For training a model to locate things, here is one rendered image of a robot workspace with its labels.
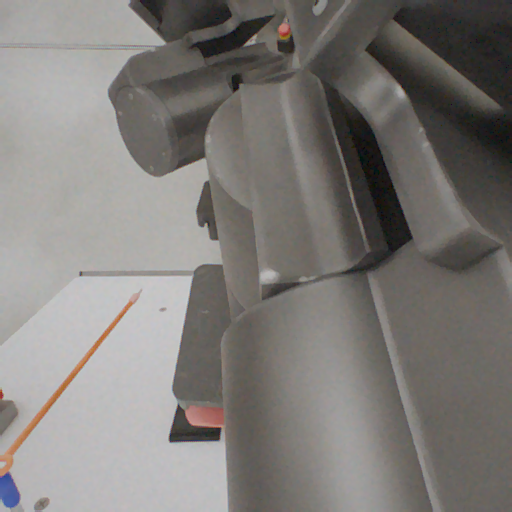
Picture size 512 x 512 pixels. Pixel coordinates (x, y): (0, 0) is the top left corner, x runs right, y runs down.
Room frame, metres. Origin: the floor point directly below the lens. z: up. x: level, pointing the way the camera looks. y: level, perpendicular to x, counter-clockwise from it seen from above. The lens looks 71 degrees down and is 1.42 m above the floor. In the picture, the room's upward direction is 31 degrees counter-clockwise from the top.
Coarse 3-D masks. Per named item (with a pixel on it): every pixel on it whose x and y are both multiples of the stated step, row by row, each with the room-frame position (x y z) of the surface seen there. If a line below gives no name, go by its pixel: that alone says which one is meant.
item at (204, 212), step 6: (204, 186) 0.20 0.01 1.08; (204, 192) 0.19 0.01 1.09; (210, 192) 0.19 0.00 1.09; (204, 198) 0.18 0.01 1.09; (210, 198) 0.18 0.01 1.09; (198, 204) 0.18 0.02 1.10; (204, 204) 0.17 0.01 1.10; (210, 204) 0.17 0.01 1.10; (198, 210) 0.17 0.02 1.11; (204, 210) 0.17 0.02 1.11; (210, 210) 0.16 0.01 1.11; (198, 216) 0.16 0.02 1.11; (204, 216) 0.16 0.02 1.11; (210, 216) 0.16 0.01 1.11; (198, 222) 0.16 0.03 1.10; (204, 222) 0.16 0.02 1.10
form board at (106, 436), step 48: (96, 288) 0.26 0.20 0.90; (144, 288) 0.22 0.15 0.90; (48, 336) 0.20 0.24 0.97; (96, 336) 0.17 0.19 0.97; (144, 336) 0.14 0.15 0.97; (0, 384) 0.16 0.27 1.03; (48, 384) 0.13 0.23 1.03; (96, 384) 0.11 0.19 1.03; (144, 384) 0.09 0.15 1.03; (48, 432) 0.08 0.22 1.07; (96, 432) 0.06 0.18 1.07; (144, 432) 0.04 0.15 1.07; (48, 480) 0.04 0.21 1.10; (96, 480) 0.03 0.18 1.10; (144, 480) 0.01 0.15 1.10; (192, 480) -0.01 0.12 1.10
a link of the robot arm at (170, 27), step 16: (144, 0) 0.28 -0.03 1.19; (160, 0) 0.28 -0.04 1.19; (176, 0) 0.26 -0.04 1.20; (192, 0) 0.25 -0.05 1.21; (208, 0) 0.24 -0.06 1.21; (224, 0) 0.23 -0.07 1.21; (144, 16) 0.28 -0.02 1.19; (160, 16) 0.27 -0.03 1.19; (176, 16) 0.26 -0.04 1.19; (192, 16) 0.25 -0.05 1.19; (208, 16) 0.24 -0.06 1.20; (224, 16) 0.24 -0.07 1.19; (160, 32) 0.27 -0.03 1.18; (176, 32) 0.26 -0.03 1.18
